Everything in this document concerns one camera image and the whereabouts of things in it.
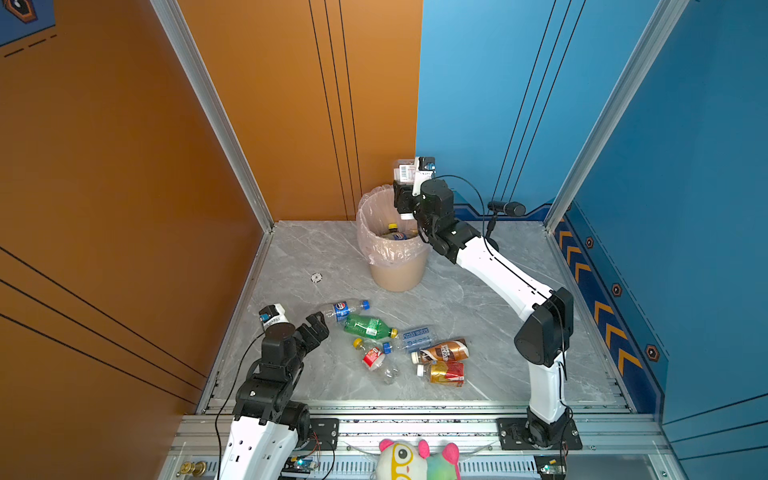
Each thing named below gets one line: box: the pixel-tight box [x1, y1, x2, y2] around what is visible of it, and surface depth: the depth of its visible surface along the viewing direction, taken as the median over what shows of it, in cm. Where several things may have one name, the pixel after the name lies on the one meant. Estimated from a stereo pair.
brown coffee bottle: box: [411, 338, 469, 364], surface depth 84 cm
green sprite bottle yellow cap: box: [343, 315, 399, 339], surface depth 89 cm
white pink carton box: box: [393, 158, 416, 184], surface depth 77 cm
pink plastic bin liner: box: [356, 184, 430, 265], surface depth 81 cm
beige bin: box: [370, 254, 430, 293], surface depth 99 cm
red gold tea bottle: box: [424, 361, 465, 387], surface depth 80 cm
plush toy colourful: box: [376, 439, 461, 480], surface depth 66 cm
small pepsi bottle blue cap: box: [325, 300, 371, 322], surface depth 92 cm
